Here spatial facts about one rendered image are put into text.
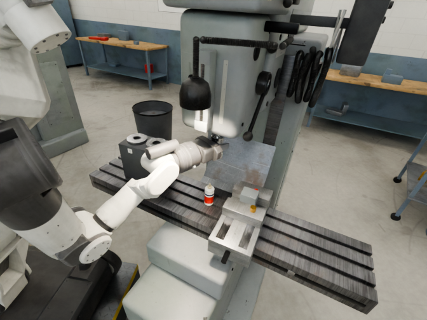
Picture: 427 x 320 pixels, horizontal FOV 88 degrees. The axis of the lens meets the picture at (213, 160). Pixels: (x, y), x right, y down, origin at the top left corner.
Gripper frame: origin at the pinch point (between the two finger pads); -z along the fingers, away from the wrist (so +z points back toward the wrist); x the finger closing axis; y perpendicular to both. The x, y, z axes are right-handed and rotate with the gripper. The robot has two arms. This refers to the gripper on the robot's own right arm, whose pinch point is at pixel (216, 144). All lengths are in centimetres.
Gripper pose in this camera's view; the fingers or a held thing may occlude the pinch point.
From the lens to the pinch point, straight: 79.9
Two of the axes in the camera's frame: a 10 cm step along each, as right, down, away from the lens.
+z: -7.4, 3.3, -5.9
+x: -6.7, -4.5, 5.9
